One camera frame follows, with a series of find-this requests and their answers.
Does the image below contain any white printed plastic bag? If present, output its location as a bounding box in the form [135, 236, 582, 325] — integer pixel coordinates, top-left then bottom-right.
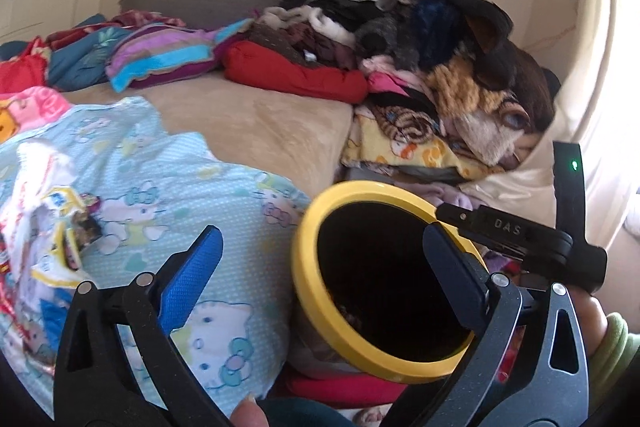
[1, 140, 76, 365]

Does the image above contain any green sleeve forearm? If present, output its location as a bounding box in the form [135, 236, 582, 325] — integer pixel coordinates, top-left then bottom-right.
[589, 312, 639, 410]

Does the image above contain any yellow rimmed trash bin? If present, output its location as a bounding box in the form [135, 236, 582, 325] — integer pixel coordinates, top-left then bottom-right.
[288, 181, 473, 384]

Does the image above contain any person's right hand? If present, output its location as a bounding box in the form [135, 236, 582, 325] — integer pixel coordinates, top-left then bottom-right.
[567, 286, 608, 357]

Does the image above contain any person's left hand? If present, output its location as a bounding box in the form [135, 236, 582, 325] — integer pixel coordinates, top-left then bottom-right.
[230, 395, 269, 427]

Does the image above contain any light blue Hello Kitty sheet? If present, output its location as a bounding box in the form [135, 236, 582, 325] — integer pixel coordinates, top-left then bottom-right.
[1, 97, 309, 413]

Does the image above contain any yellow white snack wrapper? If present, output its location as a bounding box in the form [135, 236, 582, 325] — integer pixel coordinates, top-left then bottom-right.
[30, 186, 102, 289]

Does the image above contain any white curtain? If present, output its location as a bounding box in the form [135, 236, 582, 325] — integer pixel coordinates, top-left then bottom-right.
[461, 0, 639, 248]

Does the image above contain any pile of mixed clothes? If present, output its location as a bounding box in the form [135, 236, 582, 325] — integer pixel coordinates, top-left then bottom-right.
[242, 0, 559, 184]

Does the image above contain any red pillow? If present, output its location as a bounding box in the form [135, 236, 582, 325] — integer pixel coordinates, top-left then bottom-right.
[222, 41, 369, 105]

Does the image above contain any striped purple blue pillow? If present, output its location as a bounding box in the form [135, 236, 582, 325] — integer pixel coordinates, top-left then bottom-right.
[105, 18, 254, 93]

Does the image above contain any pink Pooh bear blanket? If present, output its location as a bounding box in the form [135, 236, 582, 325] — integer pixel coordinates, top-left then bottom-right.
[0, 87, 72, 143]

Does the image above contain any dark blue floral quilt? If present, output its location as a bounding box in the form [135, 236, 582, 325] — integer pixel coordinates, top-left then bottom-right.
[0, 10, 187, 92]

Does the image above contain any red floral quilt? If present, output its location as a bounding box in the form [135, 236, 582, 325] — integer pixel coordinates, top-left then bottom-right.
[1, 37, 51, 94]

